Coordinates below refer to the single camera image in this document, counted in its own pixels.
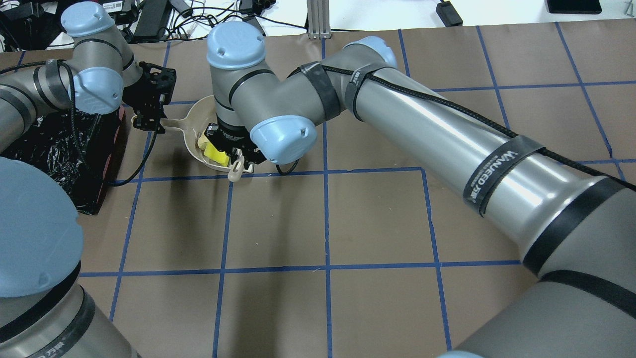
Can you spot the yellow sponge wedge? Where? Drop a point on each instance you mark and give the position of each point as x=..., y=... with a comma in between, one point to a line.
x=215, y=155

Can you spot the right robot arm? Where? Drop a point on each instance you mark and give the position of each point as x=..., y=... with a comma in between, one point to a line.
x=574, y=226

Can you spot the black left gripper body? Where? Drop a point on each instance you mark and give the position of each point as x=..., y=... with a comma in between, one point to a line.
x=147, y=97

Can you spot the black power adapter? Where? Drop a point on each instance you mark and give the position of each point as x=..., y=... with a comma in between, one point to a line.
x=448, y=15

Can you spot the beige plastic dustpan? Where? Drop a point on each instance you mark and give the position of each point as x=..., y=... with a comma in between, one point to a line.
x=192, y=125

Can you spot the black lined trash bin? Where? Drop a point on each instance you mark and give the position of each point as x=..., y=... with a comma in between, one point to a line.
x=48, y=146

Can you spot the aluminium frame post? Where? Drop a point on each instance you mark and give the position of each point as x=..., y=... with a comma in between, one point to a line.
x=318, y=19

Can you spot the white hand brush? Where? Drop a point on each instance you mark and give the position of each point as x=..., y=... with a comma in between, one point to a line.
x=236, y=170

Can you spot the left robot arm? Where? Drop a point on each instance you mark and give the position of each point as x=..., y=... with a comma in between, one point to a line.
x=45, y=312

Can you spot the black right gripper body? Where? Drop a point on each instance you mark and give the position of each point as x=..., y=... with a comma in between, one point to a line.
x=231, y=137

